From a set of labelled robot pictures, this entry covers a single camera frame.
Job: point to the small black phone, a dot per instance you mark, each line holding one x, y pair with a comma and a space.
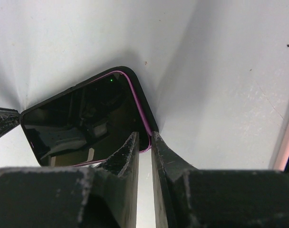
87, 123

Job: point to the pink phone case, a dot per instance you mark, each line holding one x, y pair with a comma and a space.
280, 155

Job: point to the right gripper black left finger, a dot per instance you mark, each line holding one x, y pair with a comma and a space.
104, 196

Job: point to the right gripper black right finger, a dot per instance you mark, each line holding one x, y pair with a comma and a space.
186, 197

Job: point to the black phone case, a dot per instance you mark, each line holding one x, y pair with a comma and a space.
144, 99

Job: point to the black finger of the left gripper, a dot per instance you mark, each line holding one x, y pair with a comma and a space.
9, 119

